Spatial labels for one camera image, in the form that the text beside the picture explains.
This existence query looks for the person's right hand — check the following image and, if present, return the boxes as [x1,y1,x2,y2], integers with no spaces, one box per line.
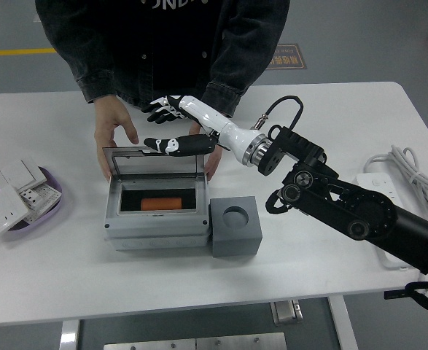
[93,96,141,182]

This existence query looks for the white and black robot right hand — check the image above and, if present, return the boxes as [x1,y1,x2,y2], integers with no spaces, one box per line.
[141,94,265,168]

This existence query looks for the person's left hand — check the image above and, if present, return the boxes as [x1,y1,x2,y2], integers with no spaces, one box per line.
[188,122,224,182]

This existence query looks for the orange cylinder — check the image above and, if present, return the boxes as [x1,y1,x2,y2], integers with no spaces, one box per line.
[141,198,183,211]

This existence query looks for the grey electrical box with lid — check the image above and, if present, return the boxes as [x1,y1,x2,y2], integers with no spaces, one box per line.
[101,145,212,252]

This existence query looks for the grey cube with round recess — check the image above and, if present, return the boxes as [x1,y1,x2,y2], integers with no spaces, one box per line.
[209,196,263,260]

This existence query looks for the person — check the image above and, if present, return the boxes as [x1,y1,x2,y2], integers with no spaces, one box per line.
[34,0,292,118]

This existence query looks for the brown floor sign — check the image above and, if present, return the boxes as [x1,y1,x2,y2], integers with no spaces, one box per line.
[265,43,308,71]

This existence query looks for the white socket module with holes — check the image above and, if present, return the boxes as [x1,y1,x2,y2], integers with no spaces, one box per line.
[17,182,62,222]

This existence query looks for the purple tray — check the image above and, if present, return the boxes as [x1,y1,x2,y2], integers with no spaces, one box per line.
[0,166,65,241]

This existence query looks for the yellow floor tape line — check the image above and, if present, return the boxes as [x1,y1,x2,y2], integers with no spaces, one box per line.
[0,47,58,58]

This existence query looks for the white table leg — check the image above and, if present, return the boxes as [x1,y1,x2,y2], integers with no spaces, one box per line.
[58,320,82,350]
[326,295,361,350]

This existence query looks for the white wall switch panel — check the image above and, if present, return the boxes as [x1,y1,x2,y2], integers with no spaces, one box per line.
[0,158,49,191]

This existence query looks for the white wall socket panel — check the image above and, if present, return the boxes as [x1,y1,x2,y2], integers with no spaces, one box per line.
[0,182,31,241]

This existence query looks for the grey metal bracket under table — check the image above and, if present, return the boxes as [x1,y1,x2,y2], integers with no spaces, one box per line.
[271,299,304,326]

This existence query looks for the grey metal base plate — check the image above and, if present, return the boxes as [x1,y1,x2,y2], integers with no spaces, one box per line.
[103,332,288,350]

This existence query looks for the grey-white power cord with plug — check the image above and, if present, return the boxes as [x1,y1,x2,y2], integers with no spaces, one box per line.
[362,144,428,220]

